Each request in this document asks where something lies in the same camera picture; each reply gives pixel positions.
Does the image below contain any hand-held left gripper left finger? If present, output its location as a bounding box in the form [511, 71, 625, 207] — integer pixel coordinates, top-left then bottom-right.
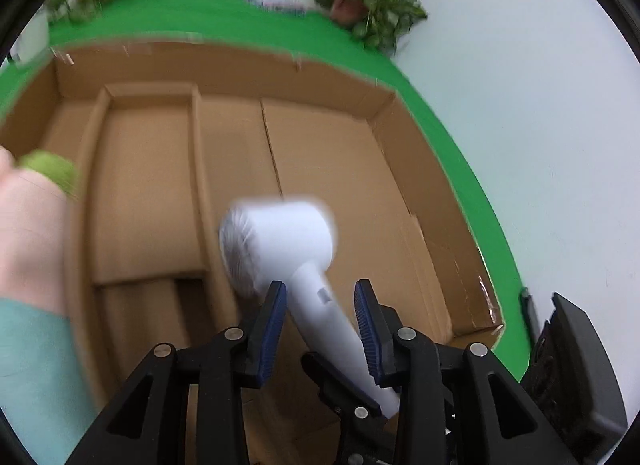
[65, 280, 288, 465]

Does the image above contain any large shallow cardboard box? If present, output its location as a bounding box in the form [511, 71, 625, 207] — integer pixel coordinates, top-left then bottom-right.
[0, 40, 505, 465]

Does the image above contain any blue and pink packet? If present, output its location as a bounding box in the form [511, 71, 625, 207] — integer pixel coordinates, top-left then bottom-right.
[242, 0, 307, 14]

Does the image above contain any white enamel mug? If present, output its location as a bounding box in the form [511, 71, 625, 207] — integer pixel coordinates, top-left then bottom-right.
[10, 10, 51, 66]

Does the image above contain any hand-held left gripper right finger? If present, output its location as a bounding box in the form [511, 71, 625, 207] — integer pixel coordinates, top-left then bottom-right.
[354, 279, 581, 465]

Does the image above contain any white hair dryer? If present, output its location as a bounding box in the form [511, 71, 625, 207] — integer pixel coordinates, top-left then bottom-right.
[218, 199, 401, 418]

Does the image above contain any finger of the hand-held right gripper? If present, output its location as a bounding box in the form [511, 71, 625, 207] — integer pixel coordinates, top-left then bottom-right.
[520, 287, 539, 342]

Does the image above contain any pink pig plush toy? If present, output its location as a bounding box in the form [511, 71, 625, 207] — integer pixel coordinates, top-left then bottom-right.
[0, 147, 101, 456]

